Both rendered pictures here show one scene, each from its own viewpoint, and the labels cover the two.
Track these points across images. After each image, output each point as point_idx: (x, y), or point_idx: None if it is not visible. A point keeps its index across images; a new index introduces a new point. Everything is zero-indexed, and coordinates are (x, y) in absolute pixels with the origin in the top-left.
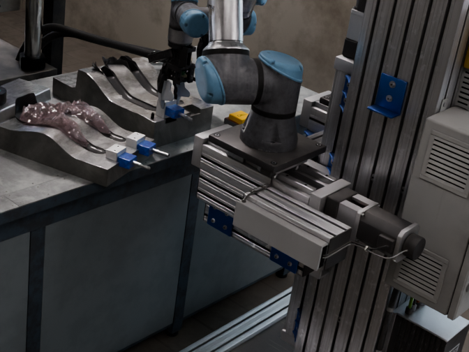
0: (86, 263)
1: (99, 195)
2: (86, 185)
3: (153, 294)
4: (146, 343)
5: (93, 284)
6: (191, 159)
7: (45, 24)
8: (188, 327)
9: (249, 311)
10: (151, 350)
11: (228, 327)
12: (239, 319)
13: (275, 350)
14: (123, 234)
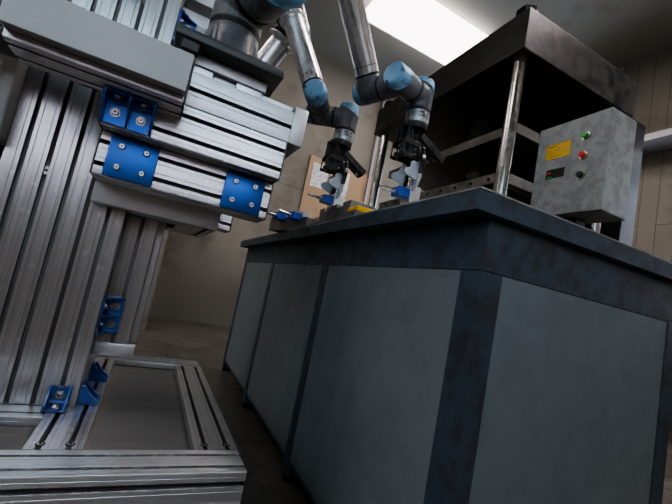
0: (275, 306)
1: (288, 253)
2: (275, 233)
3: (285, 385)
4: (282, 462)
5: (273, 329)
6: (307, 235)
7: None
8: (291, 493)
9: (217, 407)
10: (269, 460)
11: (206, 392)
12: (211, 399)
13: (144, 401)
14: (288, 296)
